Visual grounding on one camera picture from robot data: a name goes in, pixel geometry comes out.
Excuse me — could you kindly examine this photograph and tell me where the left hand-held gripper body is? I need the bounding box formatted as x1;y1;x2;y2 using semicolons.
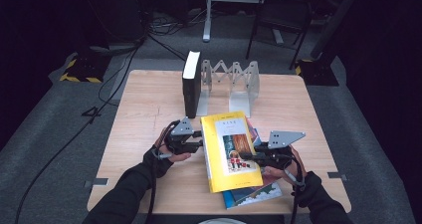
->
164;116;195;155

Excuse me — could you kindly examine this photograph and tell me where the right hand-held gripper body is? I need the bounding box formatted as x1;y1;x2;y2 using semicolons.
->
263;130;307;170

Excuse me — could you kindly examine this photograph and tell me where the yellow book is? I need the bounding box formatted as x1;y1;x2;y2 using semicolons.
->
200;110;264;194

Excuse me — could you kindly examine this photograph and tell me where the blue book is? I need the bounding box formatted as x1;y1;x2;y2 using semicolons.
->
221;182;284;210

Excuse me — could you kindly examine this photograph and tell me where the black hardcover book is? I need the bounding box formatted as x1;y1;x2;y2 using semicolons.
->
181;50;203;119

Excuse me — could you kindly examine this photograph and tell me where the expandable metal book rack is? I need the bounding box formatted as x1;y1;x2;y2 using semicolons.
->
196;59;261;118

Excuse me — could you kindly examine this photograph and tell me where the person's left hand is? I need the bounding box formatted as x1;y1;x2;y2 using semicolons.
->
153;127;193;163

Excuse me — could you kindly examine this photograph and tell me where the person's right hand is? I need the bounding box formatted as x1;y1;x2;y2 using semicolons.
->
263;146;308;187

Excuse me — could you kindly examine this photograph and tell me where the grey tape mark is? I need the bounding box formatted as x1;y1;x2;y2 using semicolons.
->
327;171;347;181
84;177;109;188

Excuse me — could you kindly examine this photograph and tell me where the white rounded object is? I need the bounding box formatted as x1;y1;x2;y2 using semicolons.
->
198;217;242;224

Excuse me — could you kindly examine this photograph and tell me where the black yellow striped base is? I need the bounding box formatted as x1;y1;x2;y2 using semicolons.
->
59;53;112;84
295;58;340;87

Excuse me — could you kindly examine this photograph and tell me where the black chair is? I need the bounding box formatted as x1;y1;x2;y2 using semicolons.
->
245;0;313;71

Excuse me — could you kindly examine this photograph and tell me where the black cabinet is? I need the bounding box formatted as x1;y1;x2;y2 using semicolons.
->
81;0;147;49

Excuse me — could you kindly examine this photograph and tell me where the right hand-held gripper cable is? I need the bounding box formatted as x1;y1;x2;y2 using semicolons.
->
283;153;307;224

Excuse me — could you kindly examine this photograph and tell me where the hand-held gripper cable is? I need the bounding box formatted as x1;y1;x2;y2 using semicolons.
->
283;153;307;224
145;120;177;224

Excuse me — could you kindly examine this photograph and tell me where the left hand-held gripper cable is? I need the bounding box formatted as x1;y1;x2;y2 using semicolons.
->
145;120;177;224

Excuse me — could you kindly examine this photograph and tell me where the long black floor cable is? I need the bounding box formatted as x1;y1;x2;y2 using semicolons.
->
14;34;187;224

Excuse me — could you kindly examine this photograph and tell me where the tangle of floor cables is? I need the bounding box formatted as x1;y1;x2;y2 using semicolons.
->
145;8;207;37

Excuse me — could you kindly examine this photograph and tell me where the white desk frame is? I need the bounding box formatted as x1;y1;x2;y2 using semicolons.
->
202;0;287;43

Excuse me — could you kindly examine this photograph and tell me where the grey slanted post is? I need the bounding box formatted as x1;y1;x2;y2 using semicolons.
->
310;0;364;61

